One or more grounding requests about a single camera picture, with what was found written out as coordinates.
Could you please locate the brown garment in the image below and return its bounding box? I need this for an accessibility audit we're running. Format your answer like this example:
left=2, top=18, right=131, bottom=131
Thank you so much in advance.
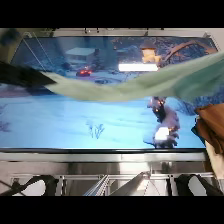
left=192, top=103, right=224, bottom=155

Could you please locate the cream garment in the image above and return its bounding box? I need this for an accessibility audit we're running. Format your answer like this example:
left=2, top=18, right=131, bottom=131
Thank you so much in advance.
left=204, top=139, right=224, bottom=184

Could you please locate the light green T-shirt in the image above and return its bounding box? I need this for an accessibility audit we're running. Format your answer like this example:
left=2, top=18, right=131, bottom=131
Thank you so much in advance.
left=42, top=49, right=224, bottom=104

